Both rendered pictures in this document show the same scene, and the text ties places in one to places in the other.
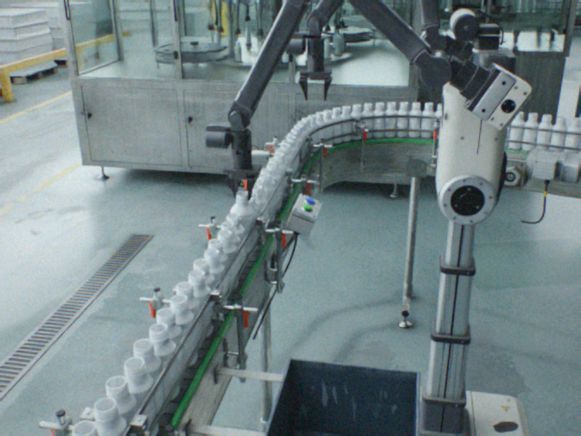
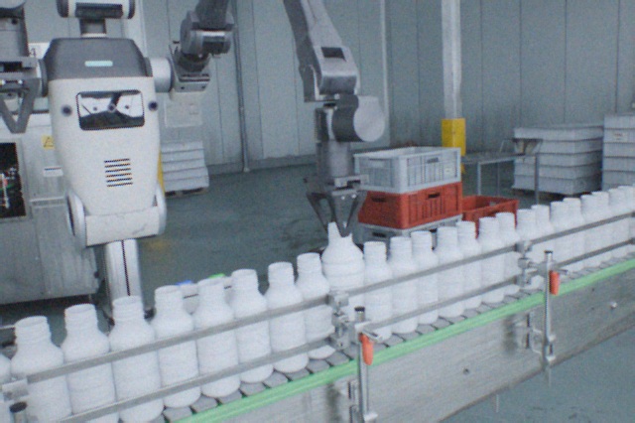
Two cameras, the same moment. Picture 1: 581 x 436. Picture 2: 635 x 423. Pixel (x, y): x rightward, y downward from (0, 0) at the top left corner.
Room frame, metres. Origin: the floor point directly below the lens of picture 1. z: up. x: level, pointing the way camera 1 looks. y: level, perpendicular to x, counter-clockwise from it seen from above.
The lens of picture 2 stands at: (2.34, 0.74, 1.39)
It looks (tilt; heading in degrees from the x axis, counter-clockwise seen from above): 10 degrees down; 227
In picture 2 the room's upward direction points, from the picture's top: 3 degrees counter-clockwise
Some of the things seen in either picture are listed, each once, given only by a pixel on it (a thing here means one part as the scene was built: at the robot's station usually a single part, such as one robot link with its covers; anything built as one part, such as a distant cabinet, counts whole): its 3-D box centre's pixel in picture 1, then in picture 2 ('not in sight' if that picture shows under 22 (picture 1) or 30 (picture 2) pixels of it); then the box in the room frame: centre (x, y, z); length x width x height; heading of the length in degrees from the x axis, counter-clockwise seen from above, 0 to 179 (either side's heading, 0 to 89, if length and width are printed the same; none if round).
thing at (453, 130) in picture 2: not in sight; (453, 146); (-7.17, -5.21, 0.55); 0.40 x 0.40 x 1.10; 79
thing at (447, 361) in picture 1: (444, 375); not in sight; (1.80, -0.54, 0.49); 0.13 x 0.13 x 0.40; 79
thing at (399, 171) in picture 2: not in sight; (408, 168); (-0.54, -1.39, 1.00); 0.61 x 0.41 x 0.22; 176
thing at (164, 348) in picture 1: (162, 362); (571, 234); (1.08, 0.26, 1.08); 0.06 x 0.06 x 0.17
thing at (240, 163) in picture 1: (241, 160); (333, 163); (1.71, 0.13, 1.31); 0.10 x 0.07 x 0.07; 78
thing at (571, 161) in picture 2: not in sight; (568, 160); (-5.79, -2.42, 0.50); 1.23 x 1.05 x 1.00; 167
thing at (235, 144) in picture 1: (239, 139); (333, 124); (1.71, 0.14, 1.37); 0.07 x 0.06 x 0.07; 78
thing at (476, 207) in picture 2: not in sight; (471, 216); (-1.25, -1.35, 0.55); 0.61 x 0.41 x 0.22; 171
